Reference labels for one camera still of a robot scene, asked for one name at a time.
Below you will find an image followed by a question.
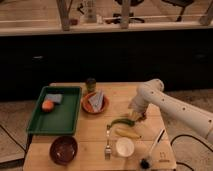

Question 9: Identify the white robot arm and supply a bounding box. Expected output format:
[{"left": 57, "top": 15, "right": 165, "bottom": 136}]
[{"left": 129, "top": 79, "right": 213, "bottom": 144}]

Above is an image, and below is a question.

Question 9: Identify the grey cloth in bowl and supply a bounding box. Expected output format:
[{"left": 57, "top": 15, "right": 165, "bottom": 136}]
[{"left": 88, "top": 91, "right": 104, "bottom": 112}]

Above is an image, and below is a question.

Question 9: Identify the orange bowl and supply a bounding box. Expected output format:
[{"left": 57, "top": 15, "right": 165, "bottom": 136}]
[{"left": 81, "top": 92, "right": 109, "bottom": 114}]

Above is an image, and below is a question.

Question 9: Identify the purple bowl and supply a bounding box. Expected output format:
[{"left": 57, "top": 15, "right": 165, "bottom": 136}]
[{"left": 49, "top": 136, "right": 78, "bottom": 166}]

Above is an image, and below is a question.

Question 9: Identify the yellow banana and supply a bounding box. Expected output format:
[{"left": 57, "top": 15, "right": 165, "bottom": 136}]
[{"left": 115, "top": 128, "right": 141, "bottom": 139}]

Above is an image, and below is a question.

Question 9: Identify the white cup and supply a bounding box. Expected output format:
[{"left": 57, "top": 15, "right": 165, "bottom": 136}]
[{"left": 115, "top": 137, "right": 135, "bottom": 157}]

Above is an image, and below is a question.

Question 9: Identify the silver fork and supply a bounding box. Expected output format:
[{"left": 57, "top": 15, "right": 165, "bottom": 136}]
[{"left": 104, "top": 125, "right": 112, "bottom": 160}]

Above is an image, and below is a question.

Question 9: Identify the black white dish brush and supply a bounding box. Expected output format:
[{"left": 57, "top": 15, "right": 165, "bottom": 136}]
[{"left": 140, "top": 129, "right": 165, "bottom": 169}]

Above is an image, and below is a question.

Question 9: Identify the green spice jar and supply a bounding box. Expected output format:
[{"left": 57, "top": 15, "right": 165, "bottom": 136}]
[{"left": 85, "top": 78, "right": 96, "bottom": 93}]

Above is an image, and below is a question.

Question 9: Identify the green plastic tray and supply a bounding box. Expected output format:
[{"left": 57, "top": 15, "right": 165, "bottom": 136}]
[{"left": 26, "top": 86, "right": 82, "bottom": 135}]

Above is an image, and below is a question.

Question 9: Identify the blue sponge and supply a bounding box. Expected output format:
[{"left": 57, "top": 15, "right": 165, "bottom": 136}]
[{"left": 45, "top": 94, "right": 63, "bottom": 104}]

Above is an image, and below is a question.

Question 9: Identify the orange fruit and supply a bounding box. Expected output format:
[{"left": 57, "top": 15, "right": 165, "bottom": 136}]
[{"left": 42, "top": 100, "right": 54, "bottom": 112}]

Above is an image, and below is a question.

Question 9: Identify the office chair base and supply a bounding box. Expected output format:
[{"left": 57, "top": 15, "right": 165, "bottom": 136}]
[{"left": 105, "top": 12, "right": 146, "bottom": 25}]

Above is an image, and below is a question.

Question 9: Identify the wooden table leg middle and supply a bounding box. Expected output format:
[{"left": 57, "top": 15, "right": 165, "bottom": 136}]
[{"left": 120, "top": 0, "right": 131, "bottom": 29}]

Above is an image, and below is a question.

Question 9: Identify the wooden table leg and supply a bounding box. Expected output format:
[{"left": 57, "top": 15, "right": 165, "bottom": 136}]
[
  {"left": 120, "top": 0, "right": 131, "bottom": 29},
  {"left": 56, "top": 0, "right": 72, "bottom": 31}
]

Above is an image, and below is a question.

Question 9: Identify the wooden table leg left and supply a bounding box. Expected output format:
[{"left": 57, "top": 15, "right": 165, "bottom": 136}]
[{"left": 56, "top": 0, "right": 72, "bottom": 31}]

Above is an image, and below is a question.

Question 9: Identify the black floor cable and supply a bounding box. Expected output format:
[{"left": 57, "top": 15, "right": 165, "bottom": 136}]
[{"left": 170, "top": 133, "right": 213, "bottom": 171}]

